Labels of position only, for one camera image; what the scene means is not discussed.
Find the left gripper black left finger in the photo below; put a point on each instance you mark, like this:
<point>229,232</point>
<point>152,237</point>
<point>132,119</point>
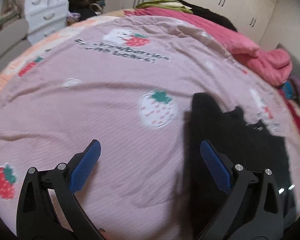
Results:
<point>47,206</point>

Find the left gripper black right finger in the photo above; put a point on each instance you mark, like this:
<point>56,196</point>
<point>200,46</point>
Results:
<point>252,208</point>

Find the black small garment orange patches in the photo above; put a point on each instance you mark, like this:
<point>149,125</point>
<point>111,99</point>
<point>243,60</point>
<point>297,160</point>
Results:
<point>249,145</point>

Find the black clothes on bed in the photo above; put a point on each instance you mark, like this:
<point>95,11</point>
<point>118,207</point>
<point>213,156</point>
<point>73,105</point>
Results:
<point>209,15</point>

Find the dark clothes pile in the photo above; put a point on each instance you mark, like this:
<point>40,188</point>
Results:
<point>80,10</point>

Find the red fabric on bed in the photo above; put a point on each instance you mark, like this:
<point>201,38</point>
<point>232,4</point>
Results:
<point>296,117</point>

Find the striped colourful pillow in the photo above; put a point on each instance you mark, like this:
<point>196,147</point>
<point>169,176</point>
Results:
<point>291,88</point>

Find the pink quilted duvet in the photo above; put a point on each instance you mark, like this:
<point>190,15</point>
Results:
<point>274,66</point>

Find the pink strawberry bear bedsheet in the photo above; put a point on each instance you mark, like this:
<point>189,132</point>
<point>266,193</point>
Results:
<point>129,83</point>

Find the grey chair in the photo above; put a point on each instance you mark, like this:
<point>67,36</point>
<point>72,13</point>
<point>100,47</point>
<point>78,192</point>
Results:
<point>13,41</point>

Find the white drawer cabinet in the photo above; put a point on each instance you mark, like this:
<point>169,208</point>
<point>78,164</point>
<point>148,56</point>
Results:
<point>45,17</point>

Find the beige bed blanket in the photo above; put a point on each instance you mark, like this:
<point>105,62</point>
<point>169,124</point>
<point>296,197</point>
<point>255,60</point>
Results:
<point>95,20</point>

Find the green blanket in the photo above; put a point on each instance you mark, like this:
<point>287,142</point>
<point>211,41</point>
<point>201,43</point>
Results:
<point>166,4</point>

